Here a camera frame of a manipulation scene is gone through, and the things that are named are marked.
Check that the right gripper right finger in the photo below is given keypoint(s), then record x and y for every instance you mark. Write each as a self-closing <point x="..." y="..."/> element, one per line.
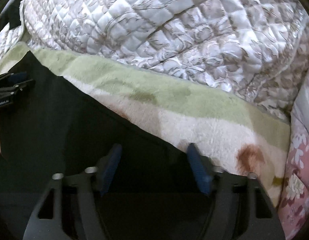
<point x="203" y="170"/>

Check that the black pants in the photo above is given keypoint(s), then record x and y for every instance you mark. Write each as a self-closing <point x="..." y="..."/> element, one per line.
<point x="56" y="128"/>

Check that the pink floral comforter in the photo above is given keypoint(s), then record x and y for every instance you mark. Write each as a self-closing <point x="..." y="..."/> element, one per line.
<point x="293" y="209"/>

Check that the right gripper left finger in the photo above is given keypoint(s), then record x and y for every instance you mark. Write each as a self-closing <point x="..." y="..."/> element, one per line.
<point x="107" y="167"/>

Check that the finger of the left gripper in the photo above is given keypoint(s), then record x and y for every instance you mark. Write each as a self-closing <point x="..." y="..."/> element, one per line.
<point x="13" y="77"/>

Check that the white quilted floral bedspread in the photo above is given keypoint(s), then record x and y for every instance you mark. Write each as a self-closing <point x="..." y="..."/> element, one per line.
<point x="256" y="49"/>

